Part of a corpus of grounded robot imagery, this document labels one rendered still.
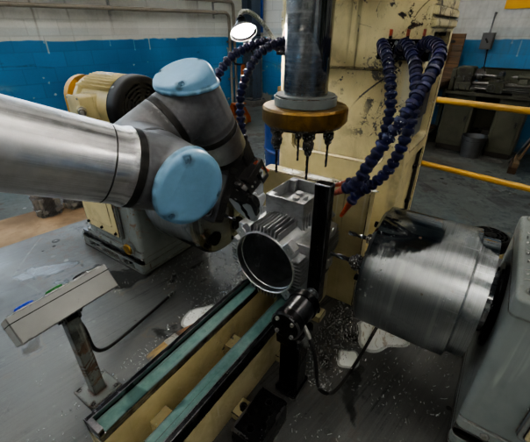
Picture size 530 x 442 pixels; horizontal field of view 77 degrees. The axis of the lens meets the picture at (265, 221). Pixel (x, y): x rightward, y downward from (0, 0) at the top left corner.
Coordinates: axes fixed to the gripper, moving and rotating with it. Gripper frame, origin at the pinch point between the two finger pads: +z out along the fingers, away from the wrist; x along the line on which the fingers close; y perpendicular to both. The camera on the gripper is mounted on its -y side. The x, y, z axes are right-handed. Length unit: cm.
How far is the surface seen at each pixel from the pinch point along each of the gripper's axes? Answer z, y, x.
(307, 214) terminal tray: 1.2, 6.3, -11.2
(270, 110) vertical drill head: -19.4, 14.9, -2.9
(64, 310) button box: -16.3, -34.9, 11.1
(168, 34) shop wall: 177, 369, 481
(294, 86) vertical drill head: -21.2, 20.1, -6.0
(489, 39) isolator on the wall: 235, 462, -1
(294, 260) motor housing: 1.7, -4.8, -13.5
